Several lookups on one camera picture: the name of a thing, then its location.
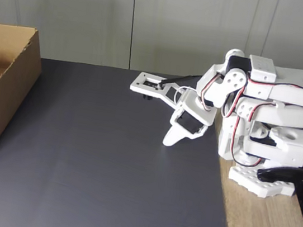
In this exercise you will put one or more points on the brown cardboard box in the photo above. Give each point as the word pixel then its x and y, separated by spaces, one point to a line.
pixel 13 91

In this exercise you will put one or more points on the dark grey table mat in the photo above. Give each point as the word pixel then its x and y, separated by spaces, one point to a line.
pixel 92 153

